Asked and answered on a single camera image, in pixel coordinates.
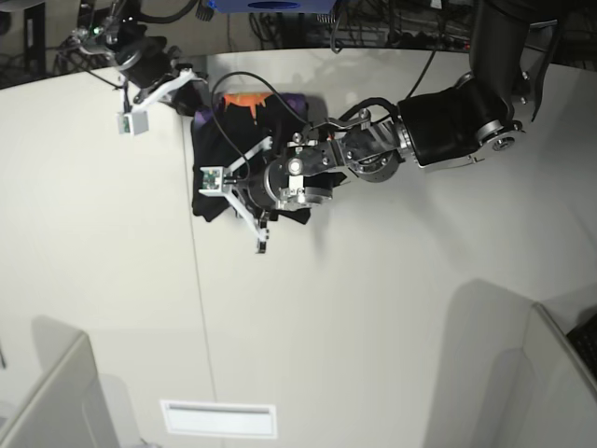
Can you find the black keyboard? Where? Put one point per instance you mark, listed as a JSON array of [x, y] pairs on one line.
[[583, 340]]

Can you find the black T-shirt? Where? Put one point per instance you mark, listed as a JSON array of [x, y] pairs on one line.
[[238, 123]]

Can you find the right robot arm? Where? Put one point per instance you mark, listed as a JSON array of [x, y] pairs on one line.
[[101, 34]]

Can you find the black power strip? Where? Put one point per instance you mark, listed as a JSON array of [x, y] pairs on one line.
[[426, 41]]

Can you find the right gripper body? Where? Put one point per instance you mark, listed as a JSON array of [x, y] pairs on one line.
[[149, 68]]

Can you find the grey partition panel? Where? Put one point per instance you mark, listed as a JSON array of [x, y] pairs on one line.
[[66, 406], [552, 401]]

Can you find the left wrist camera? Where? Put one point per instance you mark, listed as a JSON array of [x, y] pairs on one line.
[[212, 181]]

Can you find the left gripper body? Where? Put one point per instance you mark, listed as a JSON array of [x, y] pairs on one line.
[[247, 180]]

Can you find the grey right partition panel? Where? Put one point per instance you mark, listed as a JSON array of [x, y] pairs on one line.
[[552, 401]]

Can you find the blue box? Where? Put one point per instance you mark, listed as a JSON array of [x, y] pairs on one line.
[[283, 6]]

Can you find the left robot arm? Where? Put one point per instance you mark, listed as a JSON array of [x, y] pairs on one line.
[[512, 44]]

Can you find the grey left partition panel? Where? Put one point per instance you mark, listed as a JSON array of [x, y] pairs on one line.
[[66, 406]]

